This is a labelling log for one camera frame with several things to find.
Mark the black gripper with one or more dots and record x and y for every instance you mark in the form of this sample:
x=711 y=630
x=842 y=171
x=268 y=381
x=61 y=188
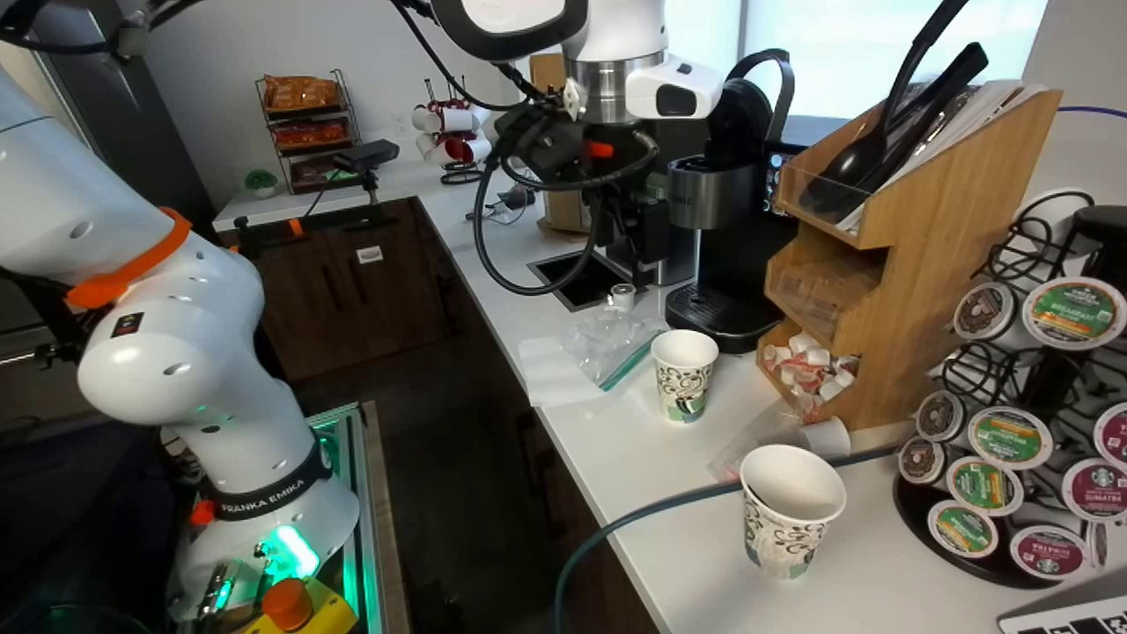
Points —
x=558 y=151

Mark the white coffee capsule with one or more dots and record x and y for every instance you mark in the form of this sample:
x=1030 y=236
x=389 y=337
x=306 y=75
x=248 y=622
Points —
x=986 y=313

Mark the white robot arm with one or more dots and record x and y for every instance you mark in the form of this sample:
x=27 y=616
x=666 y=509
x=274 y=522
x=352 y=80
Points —
x=178 y=313

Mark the black coffee machine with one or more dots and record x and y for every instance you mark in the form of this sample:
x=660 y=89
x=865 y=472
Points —
x=722 y=197

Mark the green top-row coffee capsule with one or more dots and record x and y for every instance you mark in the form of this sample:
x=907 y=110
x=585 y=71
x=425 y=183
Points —
x=1074 y=313

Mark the green middle coffee capsule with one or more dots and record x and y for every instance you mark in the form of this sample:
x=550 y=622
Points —
x=1008 y=439

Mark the red bottom coffee capsule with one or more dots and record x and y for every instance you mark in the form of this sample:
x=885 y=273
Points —
x=1047 y=552

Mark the clear plastic bag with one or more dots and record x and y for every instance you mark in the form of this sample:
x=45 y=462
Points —
x=605 y=344

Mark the snack rack shelf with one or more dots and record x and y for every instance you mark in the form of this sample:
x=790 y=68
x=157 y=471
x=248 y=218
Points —
x=311 y=128

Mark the dark wooden cabinet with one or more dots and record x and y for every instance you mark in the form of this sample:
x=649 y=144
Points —
x=347 y=287

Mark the far patterned paper cup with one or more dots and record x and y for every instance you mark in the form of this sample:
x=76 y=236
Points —
x=684 y=365

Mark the patterned paper cup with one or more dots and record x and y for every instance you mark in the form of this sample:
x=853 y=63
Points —
x=790 y=502
x=684 y=365

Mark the creamer cups pile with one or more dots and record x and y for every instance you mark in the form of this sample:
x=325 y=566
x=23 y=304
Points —
x=807 y=370

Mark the wooden condiment organizer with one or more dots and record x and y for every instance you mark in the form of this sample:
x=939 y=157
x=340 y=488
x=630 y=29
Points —
x=885 y=279

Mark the black tongs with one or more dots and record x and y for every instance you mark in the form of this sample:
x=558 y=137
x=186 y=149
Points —
x=907 y=118

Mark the near patterned paper cup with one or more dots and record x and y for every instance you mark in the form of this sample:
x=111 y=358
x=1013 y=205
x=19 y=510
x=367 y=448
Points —
x=790 y=502

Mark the yellow emergency stop box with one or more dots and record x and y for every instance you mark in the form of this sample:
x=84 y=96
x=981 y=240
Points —
x=299 y=608

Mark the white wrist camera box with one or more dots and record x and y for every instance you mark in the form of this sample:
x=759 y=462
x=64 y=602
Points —
x=673 y=94

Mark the black wire capsule carousel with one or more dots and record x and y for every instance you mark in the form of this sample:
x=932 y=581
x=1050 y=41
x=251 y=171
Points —
x=961 y=505

